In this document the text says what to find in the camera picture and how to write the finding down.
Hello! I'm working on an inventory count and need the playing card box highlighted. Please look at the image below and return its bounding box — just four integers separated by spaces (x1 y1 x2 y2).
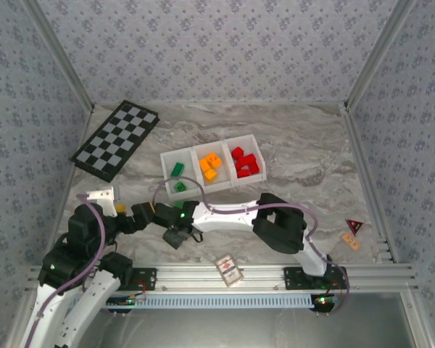
215 253 244 288

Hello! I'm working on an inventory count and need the small circuit board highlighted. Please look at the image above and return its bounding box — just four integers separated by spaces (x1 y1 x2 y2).
107 294 146 308
312 294 340 308

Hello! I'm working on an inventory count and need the black grey checkerboard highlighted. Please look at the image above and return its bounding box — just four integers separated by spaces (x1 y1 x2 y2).
70 100 161 183

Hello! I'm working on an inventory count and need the small tan block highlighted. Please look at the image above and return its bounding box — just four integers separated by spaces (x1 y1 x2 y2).
341 232 362 252

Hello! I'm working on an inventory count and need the red triangular tag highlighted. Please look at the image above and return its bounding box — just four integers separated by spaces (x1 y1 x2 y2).
344 218 365 238

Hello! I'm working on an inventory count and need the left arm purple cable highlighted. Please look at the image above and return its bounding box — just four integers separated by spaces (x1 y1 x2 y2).
21 194 107 348

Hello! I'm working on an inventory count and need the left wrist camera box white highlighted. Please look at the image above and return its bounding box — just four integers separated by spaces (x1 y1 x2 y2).
86 186 117 218

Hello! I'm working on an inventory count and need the aluminium cross rail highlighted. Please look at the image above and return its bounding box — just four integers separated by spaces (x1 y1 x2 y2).
25 263 420 293

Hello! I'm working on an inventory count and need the light blue cable duct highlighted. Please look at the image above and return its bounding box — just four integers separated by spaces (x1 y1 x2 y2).
72 292 315 310

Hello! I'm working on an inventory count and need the aluminium frame post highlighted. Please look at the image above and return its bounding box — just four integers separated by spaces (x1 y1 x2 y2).
343 0 418 112
21 0 96 112

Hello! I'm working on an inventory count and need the aluminium side rail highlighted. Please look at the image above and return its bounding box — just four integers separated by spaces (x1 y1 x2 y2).
339 102 400 264

